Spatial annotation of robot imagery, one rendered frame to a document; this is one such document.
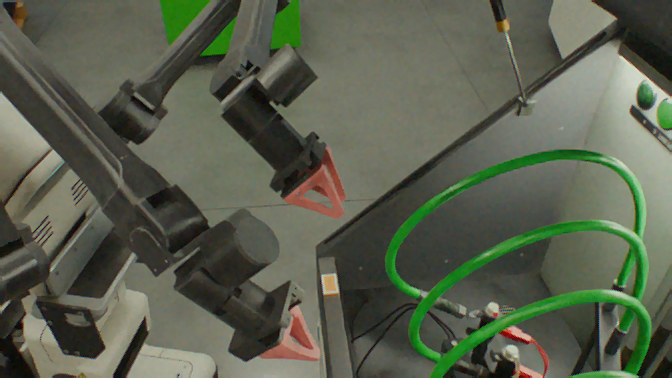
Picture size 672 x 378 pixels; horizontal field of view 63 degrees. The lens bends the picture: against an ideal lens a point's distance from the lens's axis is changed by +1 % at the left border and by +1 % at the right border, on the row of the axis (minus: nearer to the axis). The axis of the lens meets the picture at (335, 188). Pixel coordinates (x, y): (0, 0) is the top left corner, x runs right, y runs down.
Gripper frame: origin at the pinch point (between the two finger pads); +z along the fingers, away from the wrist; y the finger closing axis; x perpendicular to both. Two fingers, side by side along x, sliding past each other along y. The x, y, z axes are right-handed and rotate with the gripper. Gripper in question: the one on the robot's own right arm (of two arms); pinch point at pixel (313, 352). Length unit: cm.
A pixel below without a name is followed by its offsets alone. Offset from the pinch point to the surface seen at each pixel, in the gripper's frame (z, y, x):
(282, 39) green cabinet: 15, -133, 332
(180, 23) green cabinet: -44, -165, 307
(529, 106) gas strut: 17, 28, 52
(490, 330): 9.1, 20.1, 0.3
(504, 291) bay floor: 53, -3, 49
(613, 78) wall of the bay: 23, 42, 54
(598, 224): 12.5, 34.0, 11.6
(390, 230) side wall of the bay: 21, -9, 46
